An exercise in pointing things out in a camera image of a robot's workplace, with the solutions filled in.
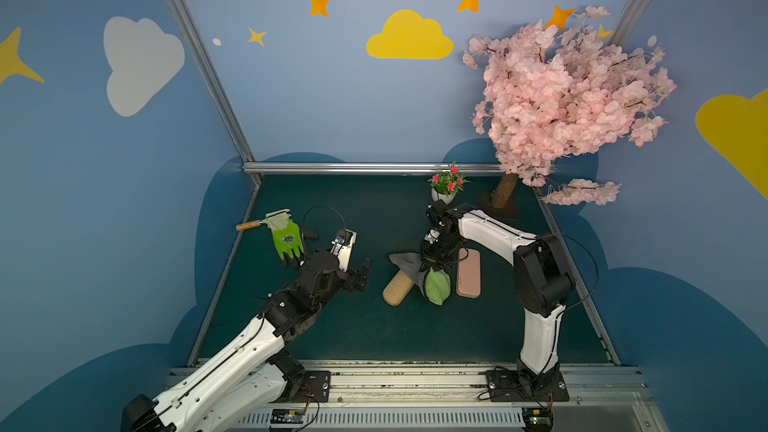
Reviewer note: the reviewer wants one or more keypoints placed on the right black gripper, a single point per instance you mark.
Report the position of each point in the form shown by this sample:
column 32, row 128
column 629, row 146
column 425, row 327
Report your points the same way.
column 432, row 261

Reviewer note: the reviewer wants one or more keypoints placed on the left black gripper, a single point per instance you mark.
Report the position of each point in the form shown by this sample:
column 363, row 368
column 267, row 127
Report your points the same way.
column 354, row 277

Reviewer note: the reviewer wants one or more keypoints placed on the grey green microfibre cloth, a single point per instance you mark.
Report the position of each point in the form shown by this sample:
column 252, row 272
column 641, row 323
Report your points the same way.
column 434, row 284

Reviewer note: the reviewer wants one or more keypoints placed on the beige cork eyeglass case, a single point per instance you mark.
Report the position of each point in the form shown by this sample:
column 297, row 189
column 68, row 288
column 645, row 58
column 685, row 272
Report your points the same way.
column 397, row 289

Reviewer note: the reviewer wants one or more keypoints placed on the pink eyeglass case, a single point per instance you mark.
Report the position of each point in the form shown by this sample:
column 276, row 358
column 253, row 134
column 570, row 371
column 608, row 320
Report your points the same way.
column 469, row 280

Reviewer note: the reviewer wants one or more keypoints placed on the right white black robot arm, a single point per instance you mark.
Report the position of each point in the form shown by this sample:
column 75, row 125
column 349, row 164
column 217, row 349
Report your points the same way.
column 543, row 276

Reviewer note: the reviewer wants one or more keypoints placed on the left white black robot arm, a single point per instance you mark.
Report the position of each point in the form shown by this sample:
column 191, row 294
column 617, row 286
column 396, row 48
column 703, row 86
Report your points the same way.
column 255, row 368

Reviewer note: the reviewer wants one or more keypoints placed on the small potted pink flowers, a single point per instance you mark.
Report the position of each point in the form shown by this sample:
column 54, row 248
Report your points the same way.
column 445, row 185

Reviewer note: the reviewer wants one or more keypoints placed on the green black work glove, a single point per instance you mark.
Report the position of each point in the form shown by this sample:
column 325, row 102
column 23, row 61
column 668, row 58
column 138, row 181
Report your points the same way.
column 290, row 241

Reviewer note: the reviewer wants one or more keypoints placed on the pink cherry blossom tree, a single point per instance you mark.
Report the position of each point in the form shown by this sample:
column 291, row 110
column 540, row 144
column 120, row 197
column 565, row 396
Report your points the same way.
column 559, row 89

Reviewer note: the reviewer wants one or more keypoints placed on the right green circuit board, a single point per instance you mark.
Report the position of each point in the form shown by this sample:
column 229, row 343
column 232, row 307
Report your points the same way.
column 537, row 420

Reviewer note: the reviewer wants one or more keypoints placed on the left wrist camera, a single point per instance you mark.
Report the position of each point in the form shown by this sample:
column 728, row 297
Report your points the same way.
column 342, row 247

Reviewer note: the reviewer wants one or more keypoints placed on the wooden handled garden trowel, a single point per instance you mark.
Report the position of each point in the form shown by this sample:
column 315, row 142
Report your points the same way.
column 276, row 220

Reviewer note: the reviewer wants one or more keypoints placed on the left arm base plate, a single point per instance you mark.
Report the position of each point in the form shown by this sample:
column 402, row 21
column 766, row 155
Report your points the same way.
column 309, row 384

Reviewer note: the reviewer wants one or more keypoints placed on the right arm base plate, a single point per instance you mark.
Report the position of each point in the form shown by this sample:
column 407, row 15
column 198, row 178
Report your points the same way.
column 505, row 385

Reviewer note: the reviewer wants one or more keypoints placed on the aluminium front rail frame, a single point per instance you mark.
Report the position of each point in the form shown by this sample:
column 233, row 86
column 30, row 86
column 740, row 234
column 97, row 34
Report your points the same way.
column 430, row 394

